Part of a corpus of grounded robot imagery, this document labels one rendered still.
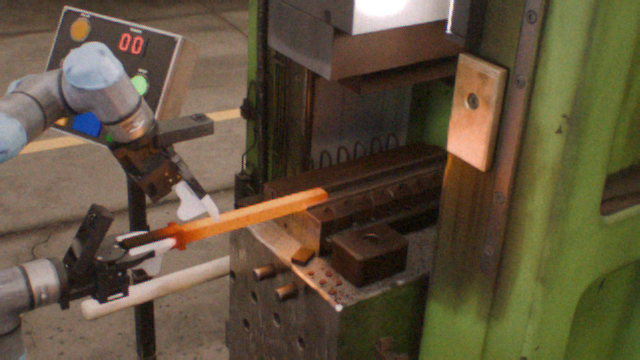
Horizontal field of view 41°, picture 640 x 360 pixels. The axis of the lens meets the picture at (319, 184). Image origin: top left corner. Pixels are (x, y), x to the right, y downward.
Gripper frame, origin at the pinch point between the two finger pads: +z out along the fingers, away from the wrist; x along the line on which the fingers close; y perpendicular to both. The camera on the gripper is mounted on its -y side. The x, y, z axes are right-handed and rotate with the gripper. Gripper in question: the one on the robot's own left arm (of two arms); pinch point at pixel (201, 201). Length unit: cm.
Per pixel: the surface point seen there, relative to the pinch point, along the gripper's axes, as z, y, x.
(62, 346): 94, 48, -104
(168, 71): 0.4, -16.2, -41.2
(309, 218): 16.7, -14.4, 4.0
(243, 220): 8.6, -4.1, 1.4
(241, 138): 157, -65, -210
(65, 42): -6, -5, -68
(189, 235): 3.0, 5.3, 1.5
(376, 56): -6.2, -38.2, 7.8
